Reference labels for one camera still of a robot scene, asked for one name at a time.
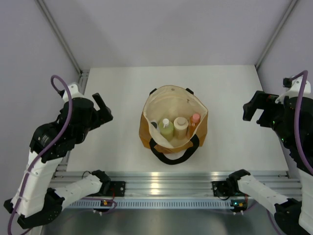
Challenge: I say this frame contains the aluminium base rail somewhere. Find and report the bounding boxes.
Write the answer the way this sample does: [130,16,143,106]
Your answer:
[50,170,304,198]

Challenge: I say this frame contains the left aluminium frame post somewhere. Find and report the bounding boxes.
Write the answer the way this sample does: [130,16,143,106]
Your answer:
[34,0,89,81]

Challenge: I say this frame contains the green pump lotion bottle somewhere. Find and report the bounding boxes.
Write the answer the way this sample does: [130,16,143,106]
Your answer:
[158,118,174,141]

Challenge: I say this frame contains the orange bottle pink cap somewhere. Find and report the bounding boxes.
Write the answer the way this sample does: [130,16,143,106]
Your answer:
[186,113,201,139]

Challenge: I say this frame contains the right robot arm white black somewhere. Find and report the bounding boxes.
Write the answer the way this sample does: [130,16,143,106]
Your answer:
[226,91,313,235]

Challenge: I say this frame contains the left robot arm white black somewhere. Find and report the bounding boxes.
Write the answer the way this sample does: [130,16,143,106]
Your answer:
[3,93,113,231]

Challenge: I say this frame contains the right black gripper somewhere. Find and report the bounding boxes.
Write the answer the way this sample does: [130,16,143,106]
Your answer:
[243,91,295,149]

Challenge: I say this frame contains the tan canvas tote bag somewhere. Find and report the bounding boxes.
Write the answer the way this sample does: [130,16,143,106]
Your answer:
[139,85,208,165]

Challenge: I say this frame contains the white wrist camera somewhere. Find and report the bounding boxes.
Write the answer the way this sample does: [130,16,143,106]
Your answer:
[59,83,84,103]
[275,76,311,104]

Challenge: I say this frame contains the aluminium frame post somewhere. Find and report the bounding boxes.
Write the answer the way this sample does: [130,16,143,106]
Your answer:
[34,0,89,81]
[255,0,300,70]

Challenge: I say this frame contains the right aluminium frame post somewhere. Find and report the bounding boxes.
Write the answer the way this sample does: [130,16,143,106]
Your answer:
[255,0,300,70]

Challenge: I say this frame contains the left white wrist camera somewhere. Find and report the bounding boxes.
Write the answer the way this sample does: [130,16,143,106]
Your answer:
[59,83,84,103]

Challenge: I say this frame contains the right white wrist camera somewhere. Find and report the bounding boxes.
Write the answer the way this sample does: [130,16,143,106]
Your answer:
[275,76,311,104]

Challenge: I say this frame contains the beige bottle round cap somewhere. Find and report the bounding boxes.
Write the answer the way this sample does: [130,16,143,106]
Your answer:
[174,117,188,140]

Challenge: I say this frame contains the grey slotted cable duct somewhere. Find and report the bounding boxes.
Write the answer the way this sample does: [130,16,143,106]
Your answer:
[69,199,245,210]

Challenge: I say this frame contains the white bottle black cap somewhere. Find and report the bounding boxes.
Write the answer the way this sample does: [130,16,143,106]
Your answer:
[150,120,160,133]

